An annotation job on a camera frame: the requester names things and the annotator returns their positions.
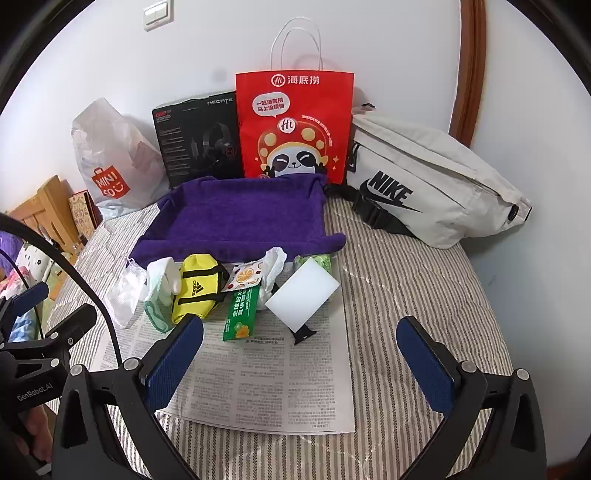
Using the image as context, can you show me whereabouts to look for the purple towel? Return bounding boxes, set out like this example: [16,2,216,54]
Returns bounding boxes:
[128,173,348,273]

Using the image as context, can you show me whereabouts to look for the green stick packet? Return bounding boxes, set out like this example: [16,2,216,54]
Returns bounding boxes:
[222,285,259,342]

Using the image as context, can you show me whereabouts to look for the small black plastic piece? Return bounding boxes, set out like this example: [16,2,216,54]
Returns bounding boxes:
[287,325,318,347]

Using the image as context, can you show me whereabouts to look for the white tissue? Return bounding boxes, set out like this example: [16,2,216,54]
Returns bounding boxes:
[256,247,288,312]

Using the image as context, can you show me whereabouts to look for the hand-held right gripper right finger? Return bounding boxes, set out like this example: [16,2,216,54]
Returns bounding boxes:
[396,315,548,480]

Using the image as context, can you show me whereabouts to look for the white sponge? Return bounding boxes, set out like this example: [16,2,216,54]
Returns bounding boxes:
[264,257,341,333]

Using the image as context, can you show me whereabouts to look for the white waist bag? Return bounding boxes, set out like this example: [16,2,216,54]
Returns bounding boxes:
[323,102,534,250]

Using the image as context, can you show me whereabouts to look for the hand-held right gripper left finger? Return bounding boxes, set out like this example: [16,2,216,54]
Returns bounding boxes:
[51,314,206,480]

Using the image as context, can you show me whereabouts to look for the black cable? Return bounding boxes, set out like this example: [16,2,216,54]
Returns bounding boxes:
[0,213,127,370]

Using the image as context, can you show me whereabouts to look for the wooden chair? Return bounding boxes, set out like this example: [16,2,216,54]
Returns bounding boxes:
[7,174,84,259]

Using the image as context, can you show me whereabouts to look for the white light switch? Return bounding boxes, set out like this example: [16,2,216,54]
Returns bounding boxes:
[142,0,172,32]

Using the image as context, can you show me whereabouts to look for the person's left hand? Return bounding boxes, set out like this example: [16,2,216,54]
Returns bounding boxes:
[21,406,54,464]

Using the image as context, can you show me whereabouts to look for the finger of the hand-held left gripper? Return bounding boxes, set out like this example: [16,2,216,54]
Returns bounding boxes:
[41,302,99,345]
[0,281,51,329]

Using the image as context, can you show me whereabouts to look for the orange print snack packet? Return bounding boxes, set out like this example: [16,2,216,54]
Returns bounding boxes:
[222,259,269,292]

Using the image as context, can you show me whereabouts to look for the white mesh drawstring bag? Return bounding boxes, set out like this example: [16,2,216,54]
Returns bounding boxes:
[107,258,148,329]

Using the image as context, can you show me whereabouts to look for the green tissue pack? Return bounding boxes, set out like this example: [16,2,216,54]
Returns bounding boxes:
[293,253,333,275]

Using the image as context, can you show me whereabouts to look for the yellow mini duffel bag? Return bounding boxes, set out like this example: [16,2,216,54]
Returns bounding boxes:
[172,253,230,326]

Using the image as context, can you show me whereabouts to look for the patterned box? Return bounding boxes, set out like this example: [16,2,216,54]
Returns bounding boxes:
[68,189,101,243]

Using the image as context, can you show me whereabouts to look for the wooden door frame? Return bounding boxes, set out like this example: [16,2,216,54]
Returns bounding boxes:
[449,0,488,148]

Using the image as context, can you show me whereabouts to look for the newspaper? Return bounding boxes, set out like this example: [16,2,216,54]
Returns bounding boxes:
[88,265,356,435]

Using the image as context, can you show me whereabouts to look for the red paper bag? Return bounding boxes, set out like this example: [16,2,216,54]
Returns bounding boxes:
[235,17,356,185]

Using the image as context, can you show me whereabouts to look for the black headset box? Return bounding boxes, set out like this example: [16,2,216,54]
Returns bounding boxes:
[152,91,245,189]

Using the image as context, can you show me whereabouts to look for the white plastic shopping bag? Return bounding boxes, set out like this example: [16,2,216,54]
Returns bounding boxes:
[71,98,171,220]

